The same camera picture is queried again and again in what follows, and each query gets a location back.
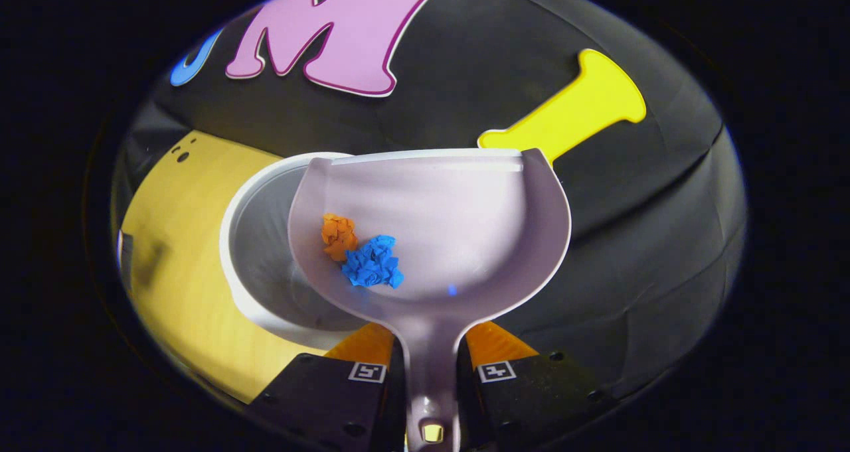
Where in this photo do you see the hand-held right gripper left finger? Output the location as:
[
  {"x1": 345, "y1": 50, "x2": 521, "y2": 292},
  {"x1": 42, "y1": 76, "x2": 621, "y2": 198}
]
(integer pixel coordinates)
[{"x1": 249, "y1": 323, "x2": 407, "y2": 451}]

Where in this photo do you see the black backdrop cloth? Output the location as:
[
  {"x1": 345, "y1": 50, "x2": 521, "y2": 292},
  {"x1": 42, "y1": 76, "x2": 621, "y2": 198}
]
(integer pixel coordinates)
[{"x1": 113, "y1": 0, "x2": 748, "y2": 400}]

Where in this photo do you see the pink dustpan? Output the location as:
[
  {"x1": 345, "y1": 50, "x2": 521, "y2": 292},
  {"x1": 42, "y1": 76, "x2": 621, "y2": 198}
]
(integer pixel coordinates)
[{"x1": 287, "y1": 148, "x2": 572, "y2": 451}]

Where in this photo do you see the yellow wooden desktop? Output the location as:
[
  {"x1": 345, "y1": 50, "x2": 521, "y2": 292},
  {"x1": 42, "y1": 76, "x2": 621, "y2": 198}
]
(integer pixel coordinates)
[{"x1": 120, "y1": 130, "x2": 333, "y2": 404}]

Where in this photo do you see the blue paper scrap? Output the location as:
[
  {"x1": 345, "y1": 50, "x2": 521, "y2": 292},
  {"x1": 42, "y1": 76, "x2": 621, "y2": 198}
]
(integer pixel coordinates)
[{"x1": 342, "y1": 234, "x2": 404, "y2": 289}]

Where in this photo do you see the white ribbed garbage bin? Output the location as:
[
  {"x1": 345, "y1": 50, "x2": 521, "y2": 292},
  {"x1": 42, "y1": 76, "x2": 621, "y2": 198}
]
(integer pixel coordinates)
[{"x1": 219, "y1": 151, "x2": 399, "y2": 351}]

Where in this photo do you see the orange paper scrap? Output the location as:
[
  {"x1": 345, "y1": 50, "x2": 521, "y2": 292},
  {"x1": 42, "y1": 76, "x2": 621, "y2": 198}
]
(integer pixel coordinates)
[{"x1": 321, "y1": 213, "x2": 359, "y2": 262}]

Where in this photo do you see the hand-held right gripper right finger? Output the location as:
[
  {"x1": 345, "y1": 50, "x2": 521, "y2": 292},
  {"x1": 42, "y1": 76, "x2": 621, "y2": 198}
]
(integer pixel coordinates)
[{"x1": 456, "y1": 321, "x2": 608, "y2": 451}]

